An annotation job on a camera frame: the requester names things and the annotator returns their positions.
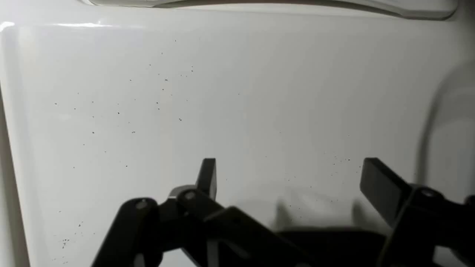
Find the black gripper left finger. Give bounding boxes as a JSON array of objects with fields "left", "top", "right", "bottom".
[{"left": 92, "top": 159, "right": 318, "bottom": 267}]

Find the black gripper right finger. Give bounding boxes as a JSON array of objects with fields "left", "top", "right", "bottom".
[{"left": 359, "top": 158, "right": 475, "bottom": 267}]

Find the white washing machine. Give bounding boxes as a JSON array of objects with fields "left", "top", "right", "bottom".
[{"left": 0, "top": 0, "right": 474, "bottom": 267}]

